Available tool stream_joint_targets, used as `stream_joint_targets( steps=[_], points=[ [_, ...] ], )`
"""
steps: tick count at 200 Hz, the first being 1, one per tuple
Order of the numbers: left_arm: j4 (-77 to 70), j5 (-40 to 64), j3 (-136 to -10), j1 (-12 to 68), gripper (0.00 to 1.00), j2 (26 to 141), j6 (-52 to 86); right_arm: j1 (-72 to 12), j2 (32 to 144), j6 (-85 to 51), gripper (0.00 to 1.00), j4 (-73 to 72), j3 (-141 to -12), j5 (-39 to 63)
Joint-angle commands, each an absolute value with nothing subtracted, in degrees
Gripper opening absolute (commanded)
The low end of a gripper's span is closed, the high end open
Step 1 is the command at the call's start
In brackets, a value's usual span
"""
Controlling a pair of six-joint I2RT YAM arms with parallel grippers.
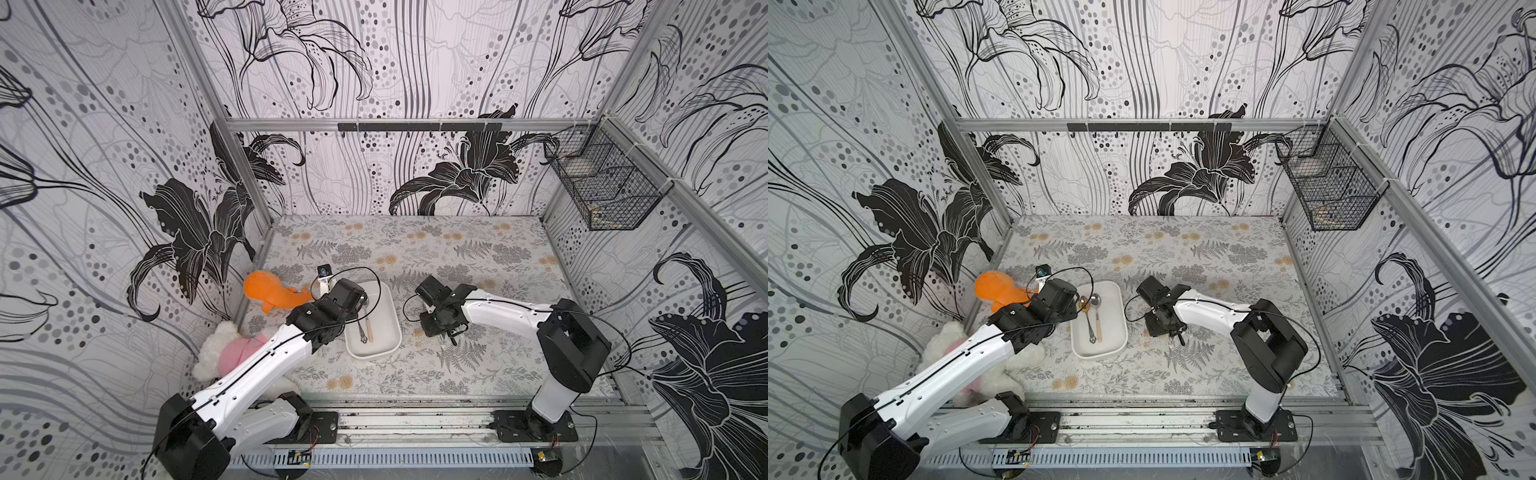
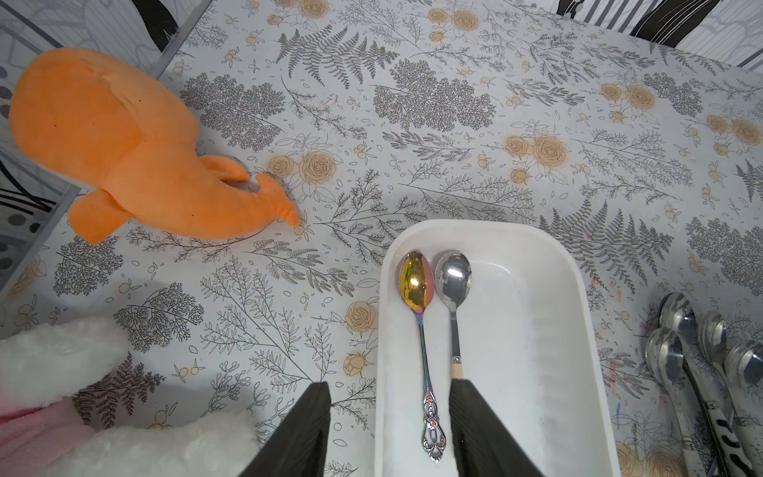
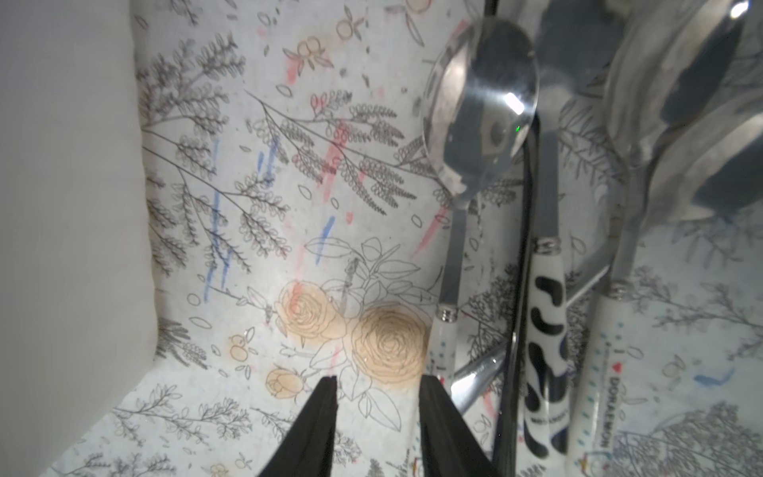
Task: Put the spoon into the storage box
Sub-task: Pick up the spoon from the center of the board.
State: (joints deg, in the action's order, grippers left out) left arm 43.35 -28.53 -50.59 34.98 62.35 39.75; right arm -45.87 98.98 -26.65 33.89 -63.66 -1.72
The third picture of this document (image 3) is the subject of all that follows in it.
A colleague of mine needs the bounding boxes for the white Doraemon handle spoon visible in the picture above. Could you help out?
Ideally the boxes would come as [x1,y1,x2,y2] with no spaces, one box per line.
[565,1,754,476]

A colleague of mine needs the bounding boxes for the plain silver metal spoon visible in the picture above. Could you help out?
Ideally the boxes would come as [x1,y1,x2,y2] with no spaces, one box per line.
[451,89,762,415]

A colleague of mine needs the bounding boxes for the black handled spoon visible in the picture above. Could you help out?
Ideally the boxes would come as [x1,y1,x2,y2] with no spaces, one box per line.
[484,0,540,477]

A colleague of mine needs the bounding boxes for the small white handle spoon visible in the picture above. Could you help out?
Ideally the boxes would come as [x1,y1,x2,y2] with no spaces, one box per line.
[423,16,538,399]

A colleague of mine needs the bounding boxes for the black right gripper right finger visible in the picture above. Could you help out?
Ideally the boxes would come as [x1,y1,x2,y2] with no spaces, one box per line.
[419,375,499,477]

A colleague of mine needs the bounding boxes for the white rectangular storage box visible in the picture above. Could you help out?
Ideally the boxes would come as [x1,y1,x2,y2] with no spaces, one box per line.
[1,1,157,476]

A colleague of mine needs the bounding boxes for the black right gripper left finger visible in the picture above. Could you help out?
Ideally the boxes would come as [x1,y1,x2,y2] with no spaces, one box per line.
[260,377,338,477]

